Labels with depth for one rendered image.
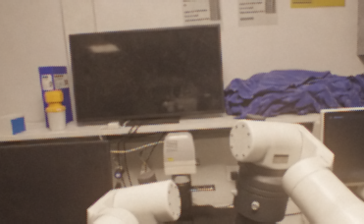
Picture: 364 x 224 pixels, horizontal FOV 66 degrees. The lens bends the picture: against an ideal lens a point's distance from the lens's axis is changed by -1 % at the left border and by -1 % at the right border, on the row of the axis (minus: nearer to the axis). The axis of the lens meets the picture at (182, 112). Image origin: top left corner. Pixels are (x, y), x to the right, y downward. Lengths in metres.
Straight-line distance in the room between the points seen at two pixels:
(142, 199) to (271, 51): 1.32
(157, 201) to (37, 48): 1.44
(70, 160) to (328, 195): 0.90
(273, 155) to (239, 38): 1.22
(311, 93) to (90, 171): 0.99
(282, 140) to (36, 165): 0.91
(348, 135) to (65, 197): 1.03
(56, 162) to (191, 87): 0.66
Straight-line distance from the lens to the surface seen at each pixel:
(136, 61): 1.36
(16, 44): 1.85
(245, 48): 1.63
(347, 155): 1.15
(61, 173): 1.13
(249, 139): 0.43
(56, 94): 1.41
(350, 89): 1.50
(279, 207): 0.49
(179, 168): 0.95
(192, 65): 1.34
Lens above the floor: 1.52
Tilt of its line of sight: 9 degrees down
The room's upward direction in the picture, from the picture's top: 4 degrees counter-clockwise
